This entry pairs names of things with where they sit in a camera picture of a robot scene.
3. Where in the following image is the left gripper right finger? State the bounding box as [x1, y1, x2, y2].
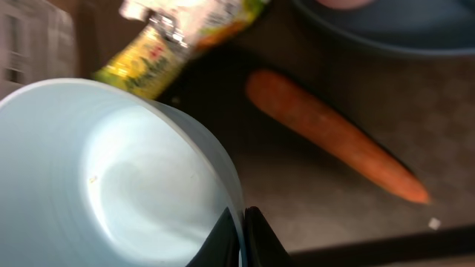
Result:
[244, 206, 295, 267]

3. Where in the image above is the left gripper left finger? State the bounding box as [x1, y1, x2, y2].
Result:
[186, 208, 240, 267]

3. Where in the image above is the orange carrot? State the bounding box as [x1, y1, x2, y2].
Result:
[246, 70, 430, 204]

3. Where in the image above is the light blue bowl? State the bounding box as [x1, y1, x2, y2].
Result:
[1, 79, 248, 266]

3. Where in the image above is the yellow snack wrapper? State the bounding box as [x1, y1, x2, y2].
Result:
[94, 0, 268, 99]

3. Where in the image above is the pink cup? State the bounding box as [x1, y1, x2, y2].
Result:
[316, 0, 374, 10]

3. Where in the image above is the brown serving tray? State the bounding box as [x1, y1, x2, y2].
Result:
[161, 1, 474, 266]

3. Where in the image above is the clear plastic bin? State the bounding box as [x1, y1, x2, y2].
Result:
[1, 0, 77, 98]

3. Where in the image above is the dark blue plate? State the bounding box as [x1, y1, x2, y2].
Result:
[292, 0, 474, 57]

